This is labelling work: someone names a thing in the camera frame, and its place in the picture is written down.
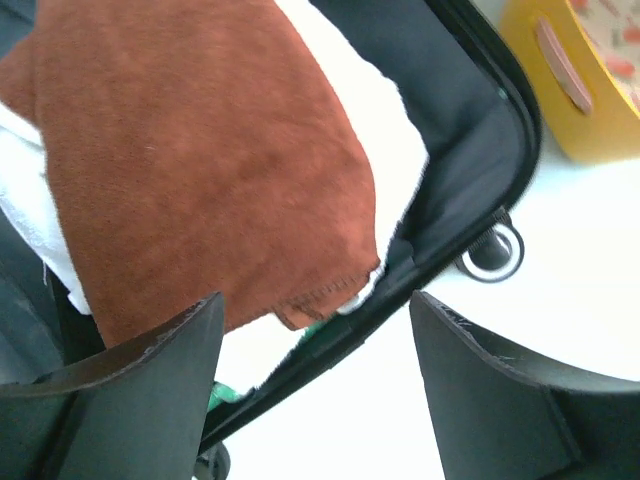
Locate yellow Pikachu suitcase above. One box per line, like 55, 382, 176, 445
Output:
0, 0, 544, 480

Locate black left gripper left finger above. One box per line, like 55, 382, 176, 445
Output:
1, 294, 224, 479

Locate yellow plastic basket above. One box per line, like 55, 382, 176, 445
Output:
499, 0, 639, 164

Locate floral patterned pouch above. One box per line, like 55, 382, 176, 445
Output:
570, 0, 639, 109

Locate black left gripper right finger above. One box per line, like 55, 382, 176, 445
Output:
410, 292, 639, 480

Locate green white packet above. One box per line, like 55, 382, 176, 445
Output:
207, 322, 325, 413

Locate rust brown towel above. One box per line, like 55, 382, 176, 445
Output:
1, 1, 380, 347

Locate white towel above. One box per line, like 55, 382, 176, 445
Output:
1, 1, 428, 314

